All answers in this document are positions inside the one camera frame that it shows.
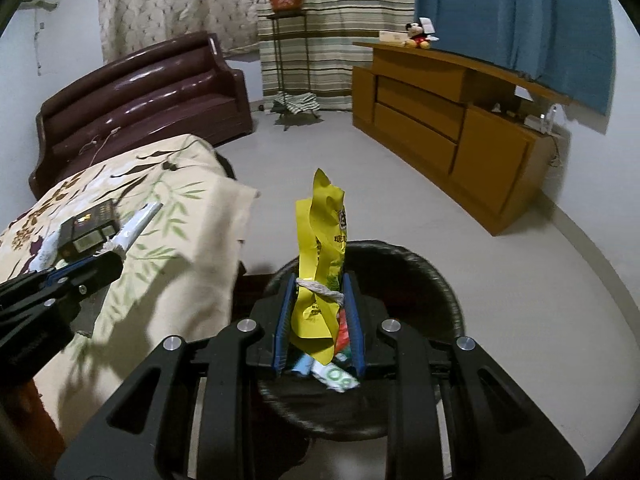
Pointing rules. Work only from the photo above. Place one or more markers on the floral printed blanket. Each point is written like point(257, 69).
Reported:
point(165, 260)

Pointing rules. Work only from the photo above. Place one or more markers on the green dotted white wrapper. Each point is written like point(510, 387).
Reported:
point(337, 377)

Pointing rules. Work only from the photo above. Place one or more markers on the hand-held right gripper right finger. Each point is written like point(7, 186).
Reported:
point(354, 330)

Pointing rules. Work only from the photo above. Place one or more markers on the white long box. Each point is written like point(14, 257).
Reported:
point(392, 37)

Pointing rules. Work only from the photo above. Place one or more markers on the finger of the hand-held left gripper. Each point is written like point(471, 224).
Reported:
point(65, 270)
point(90, 277)

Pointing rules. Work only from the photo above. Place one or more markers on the black cardboard box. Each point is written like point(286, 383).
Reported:
point(87, 225)

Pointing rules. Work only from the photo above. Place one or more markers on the white card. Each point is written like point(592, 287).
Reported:
point(429, 25)

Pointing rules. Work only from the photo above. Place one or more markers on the beige diamond pattern curtain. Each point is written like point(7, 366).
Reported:
point(175, 5)

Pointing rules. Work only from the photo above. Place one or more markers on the black metal plant stand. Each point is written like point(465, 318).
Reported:
point(280, 60)

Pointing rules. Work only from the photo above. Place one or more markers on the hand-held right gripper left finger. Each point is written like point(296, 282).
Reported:
point(282, 330)

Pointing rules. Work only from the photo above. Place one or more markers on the wooden cabinet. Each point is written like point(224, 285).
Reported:
point(450, 130)

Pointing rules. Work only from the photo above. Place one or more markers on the checkered cloth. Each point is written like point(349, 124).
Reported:
point(297, 102)

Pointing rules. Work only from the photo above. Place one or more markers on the dark brown leather sofa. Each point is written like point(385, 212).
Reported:
point(150, 95)

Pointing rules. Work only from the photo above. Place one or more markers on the red plastic bag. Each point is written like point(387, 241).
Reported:
point(344, 332)

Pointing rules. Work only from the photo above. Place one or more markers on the yellow snack wrapper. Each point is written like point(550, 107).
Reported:
point(320, 255)

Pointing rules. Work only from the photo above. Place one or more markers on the mouse plush toy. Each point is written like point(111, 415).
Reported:
point(418, 36)

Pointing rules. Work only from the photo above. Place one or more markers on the light blue wrapper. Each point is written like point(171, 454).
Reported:
point(302, 365)

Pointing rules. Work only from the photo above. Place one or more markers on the striped curtain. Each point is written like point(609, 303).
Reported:
point(340, 30)

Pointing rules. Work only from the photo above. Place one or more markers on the silver white wrapper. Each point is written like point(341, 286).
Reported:
point(137, 222)

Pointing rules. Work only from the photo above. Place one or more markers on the small white device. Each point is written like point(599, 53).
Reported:
point(542, 120)

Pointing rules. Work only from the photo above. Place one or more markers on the blue curtain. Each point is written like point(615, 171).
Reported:
point(510, 15)

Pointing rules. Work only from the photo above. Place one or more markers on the white wall pipe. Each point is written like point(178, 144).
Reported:
point(37, 40)

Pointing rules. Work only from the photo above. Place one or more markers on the white twisted paper strip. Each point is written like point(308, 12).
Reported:
point(322, 290)

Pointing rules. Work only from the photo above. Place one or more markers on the black lined trash bin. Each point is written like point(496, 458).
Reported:
point(430, 300)

